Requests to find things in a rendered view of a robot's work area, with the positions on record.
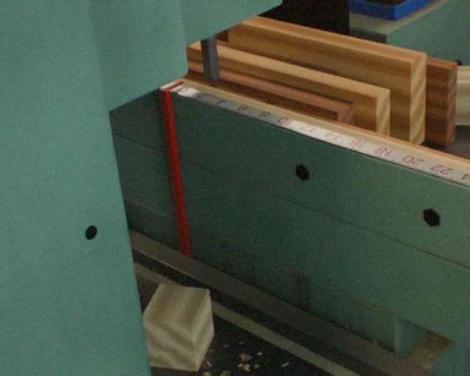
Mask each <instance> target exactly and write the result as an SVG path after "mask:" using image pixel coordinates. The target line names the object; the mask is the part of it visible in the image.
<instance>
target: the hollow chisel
mask: <svg viewBox="0 0 470 376"><path fill-rule="evenodd" d="M200 45H201V52H202V60H203V67H204V80H205V81H209V82H212V83H213V82H214V81H217V80H219V79H220V71H219V56H218V55H217V47H216V39H213V40H201V41H200Z"/></svg>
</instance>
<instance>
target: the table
mask: <svg viewBox="0 0 470 376"><path fill-rule="evenodd" d="M113 141H114V147H115V152H116V160H117V166H118V170H119V179H120V184H121V189H122V195H123V196H125V197H129V198H130V199H131V200H134V201H136V202H138V203H141V204H143V205H146V206H148V207H150V208H153V209H155V210H157V211H160V212H161V213H165V214H167V215H169V216H170V217H172V218H174V219H176V214H175V203H174V196H173V191H172V179H171V173H170V168H169V156H168V154H166V153H164V152H161V151H158V150H155V149H153V148H149V147H147V146H145V145H143V144H141V143H138V142H135V141H133V140H130V139H126V138H124V137H121V136H118V135H116V134H113ZM419 145H421V146H424V147H427V148H432V150H434V151H440V152H442V153H445V154H450V155H453V156H456V157H461V158H464V159H467V160H470V125H455V132H454V141H453V142H452V143H451V144H450V145H447V146H443V145H439V144H436V143H433V142H428V141H424V142H422V143H420V144H419ZM178 161H179V167H180V168H181V179H182V186H183V192H184V204H185V210H186V216H187V224H188V225H192V226H193V227H195V228H199V229H201V230H203V231H206V232H208V233H210V234H212V235H213V236H216V237H218V238H220V239H223V240H225V241H228V242H230V243H232V244H234V245H238V246H239V247H242V248H244V249H247V250H249V251H251V252H254V254H257V255H260V256H261V257H264V258H266V259H268V260H271V261H274V262H276V263H279V264H281V265H282V266H285V267H287V268H289V269H292V270H293V271H295V272H298V273H300V274H302V275H305V276H307V277H310V278H312V279H314V280H317V281H319V282H321V283H324V284H327V286H330V287H332V288H334V289H337V290H339V291H341V292H344V293H346V294H349V295H351V296H354V297H355V298H358V299H359V300H361V301H364V302H366V303H368V304H370V305H374V306H376V307H379V308H380V309H382V310H385V311H388V313H391V314H393V315H395V316H398V317H400V318H403V319H406V320H407V321H409V322H412V323H414V324H416V325H418V326H420V327H422V328H425V329H427V330H431V331H433V332H434V333H437V334H439V335H441V336H444V337H445V338H447V339H450V340H452V341H454V342H458V343H459V344H462V345H464V346H466V347H469V348H470V268H467V267H465V266H461V265H459V264H456V263H453V262H451V261H450V260H446V259H444V258H441V257H438V256H436V255H433V254H430V253H427V252H425V251H422V250H418V249H417V248H413V247H412V246H411V245H408V244H404V243H402V242H399V241H396V240H394V239H390V238H388V237H385V236H382V235H380V234H376V233H373V231H370V230H367V229H365V228H361V227H359V226H356V225H353V224H351V223H348V222H344V221H342V220H340V219H337V218H334V217H332V216H331V215H328V214H325V213H322V212H319V211H318V210H314V209H312V208H309V207H305V206H303V205H301V204H297V203H295V202H293V201H289V200H286V199H285V198H283V197H280V196H279V195H275V194H272V193H270V192H267V191H264V190H261V189H258V188H256V187H252V186H250V185H247V184H244V183H242V182H239V181H238V180H235V179H233V178H229V177H228V176H225V175H222V174H219V173H216V172H213V171H210V170H209V169H205V168H203V167H200V166H197V165H194V164H192V163H188V161H186V160H182V159H180V158H178Z"/></svg>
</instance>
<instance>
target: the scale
mask: <svg viewBox="0 0 470 376"><path fill-rule="evenodd" d="M173 84H175V83H172V82H171V83H169V84H166V85H163V86H161V87H159V88H158V89H159V90H160V89H162V88H167V87H170V86H171V85H173ZM170 93H171V94H173V95H178V96H180V97H184V98H188V99H190V100H193V101H197V102H201V103H203V104H207V105H210V106H213V107H217V108H220V110H225V111H227V112H230V113H234V114H237V115H240V116H244V117H247V118H249V119H253V120H257V121H260V122H264V123H266V124H269V125H274V127H277V128H281V129H284V130H286V131H290V132H294V133H297V134H300V135H303V136H306V137H311V138H313V139H316V140H320V141H322V142H328V143H330V144H333V145H335V146H337V147H340V148H345V149H348V150H350V151H354V152H357V153H360V154H364V155H367V156H370V157H373V158H377V159H380V160H384V161H386V162H389V163H394V164H395V165H397V166H401V167H404V168H406V169H412V170H414V171H417V172H421V173H424V174H426V175H431V176H434V177H437V178H441V179H444V180H447V181H448V182H451V183H454V184H458V185H461V186H465V187H468V188H470V173H467V172H462V171H459V170H456V169H452V168H448V167H446V166H444V165H442V164H438V163H434V162H431V161H428V160H424V159H421V158H417V157H414V156H411V155H408V154H403V153H401V152H397V151H393V150H390V149H387V148H383V146H379V145H375V144H372V143H369V142H365V141H362V140H357V139H355V138H352V137H347V136H345V135H341V134H337V133H334V132H332V131H326V130H324V129H321V128H319V127H316V126H314V125H308V124H306V123H303V122H299V121H296V120H294V119H288V118H286V117H283V116H279V115H276V114H273V113H268V112H266V111H263V110H258V108H256V107H250V106H248V105H245V104H240V103H238V102H235V101H230V100H227V99H225V98H220V97H218V96H214V95H210V94H207V93H205V92H202V91H200V90H195V89H192V88H189V87H185V86H181V85H180V86H178V87H176V88H173V89H171V90H170Z"/></svg>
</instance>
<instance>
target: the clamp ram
mask: <svg viewBox="0 0 470 376"><path fill-rule="evenodd" d="M257 16H259V17H263V18H266V19H273V20H276V21H280V22H286V23H290V24H294V25H300V26H304V27H308V28H314V29H318V30H322V31H328V32H332V33H335V34H339V35H343V36H347V37H349V9H348V0H282V3H281V5H279V6H277V7H274V8H272V9H271V10H267V11H265V12H263V13H260V14H258V15H257Z"/></svg>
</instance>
